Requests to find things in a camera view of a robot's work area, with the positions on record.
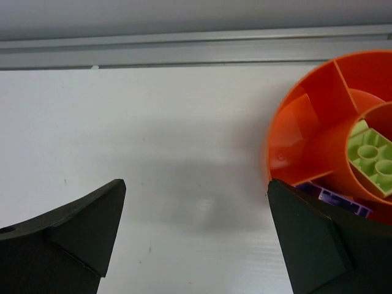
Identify orange round divided container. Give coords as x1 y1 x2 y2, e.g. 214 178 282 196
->
260 50 391 224

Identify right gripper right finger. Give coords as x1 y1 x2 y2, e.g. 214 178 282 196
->
267 179 391 293

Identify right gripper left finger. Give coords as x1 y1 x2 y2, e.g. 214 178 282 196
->
1 179 126 293

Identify purple round lego piece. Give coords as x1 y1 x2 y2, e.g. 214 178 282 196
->
295 181 374 219

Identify green lego brick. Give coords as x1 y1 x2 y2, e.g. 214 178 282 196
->
347 119 391 200

